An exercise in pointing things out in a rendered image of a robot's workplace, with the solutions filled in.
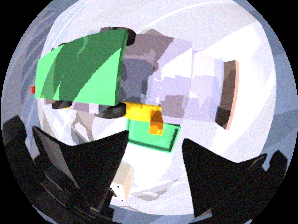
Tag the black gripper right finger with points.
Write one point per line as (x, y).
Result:
(213, 177)

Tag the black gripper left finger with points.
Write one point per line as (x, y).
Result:
(90, 166)

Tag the yellow chock with orange handle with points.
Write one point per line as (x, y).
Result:
(146, 112)

